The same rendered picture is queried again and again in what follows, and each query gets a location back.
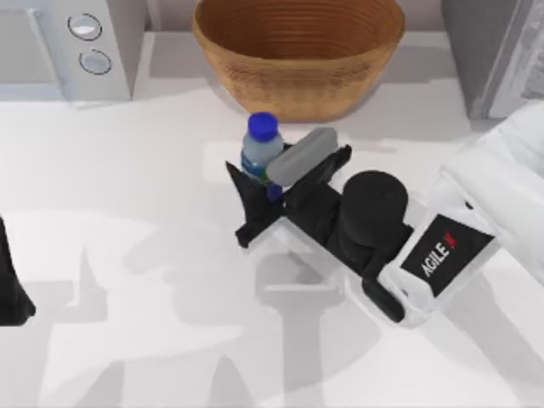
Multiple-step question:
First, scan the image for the clear bottle with blue cap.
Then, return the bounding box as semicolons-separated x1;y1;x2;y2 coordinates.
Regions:
240;111;285;203

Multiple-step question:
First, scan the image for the brown woven basket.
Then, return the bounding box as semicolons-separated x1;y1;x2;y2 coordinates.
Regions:
190;0;406;124

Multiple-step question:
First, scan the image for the round microwave knob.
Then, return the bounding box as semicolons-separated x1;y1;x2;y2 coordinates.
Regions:
66;12;104;42
77;48;113;77

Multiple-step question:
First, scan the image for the grey cabinet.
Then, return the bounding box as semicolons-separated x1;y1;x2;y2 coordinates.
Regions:
439;0;544;123

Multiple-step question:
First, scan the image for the pale microwave oven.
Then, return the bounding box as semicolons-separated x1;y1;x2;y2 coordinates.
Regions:
0;0;145;104

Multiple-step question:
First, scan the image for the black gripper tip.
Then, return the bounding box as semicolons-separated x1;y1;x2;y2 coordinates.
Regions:
0;215;37;329

